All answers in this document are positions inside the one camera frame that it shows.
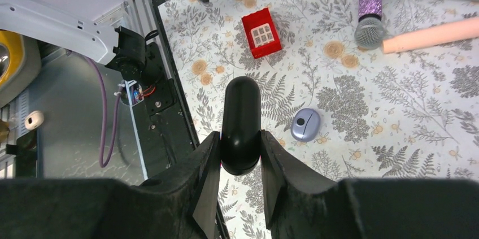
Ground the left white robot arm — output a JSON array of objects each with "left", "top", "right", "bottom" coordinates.
[{"left": 1, "top": 0, "right": 157, "bottom": 85}]

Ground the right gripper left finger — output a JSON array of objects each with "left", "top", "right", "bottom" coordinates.
[{"left": 1, "top": 132, "right": 220, "bottom": 238}]

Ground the purple glitter microphone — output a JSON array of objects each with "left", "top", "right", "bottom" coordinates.
[{"left": 354, "top": 0, "right": 386, "bottom": 50}]

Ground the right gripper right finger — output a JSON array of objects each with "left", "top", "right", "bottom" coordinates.
[{"left": 260, "top": 131, "right": 478, "bottom": 238}]

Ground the red lego brick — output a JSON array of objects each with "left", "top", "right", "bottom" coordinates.
[{"left": 241, "top": 8, "right": 282, "bottom": 59}]

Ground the floral patterned mat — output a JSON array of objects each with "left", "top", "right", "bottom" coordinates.
[{"left": 159, "top": 0, "right": 478, "bottom": 180}]

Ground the black earbud charging case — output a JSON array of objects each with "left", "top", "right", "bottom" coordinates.
[{"left": 220, "top": 76, "right": 261, "bottom": 176}]

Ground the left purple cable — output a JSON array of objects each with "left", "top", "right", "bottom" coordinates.
[{"left": 82, "top": 56, "right": 124, "bottom": 168}]

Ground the pink toy microphone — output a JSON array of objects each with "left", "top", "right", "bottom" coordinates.
[{"left": 381, "top": 17, "right": 478, "bottom": 54}]

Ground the lilac oval earbud case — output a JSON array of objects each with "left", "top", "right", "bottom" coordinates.
[{"left": 290, "top": 108, "right": 321, "bottom": 142}]

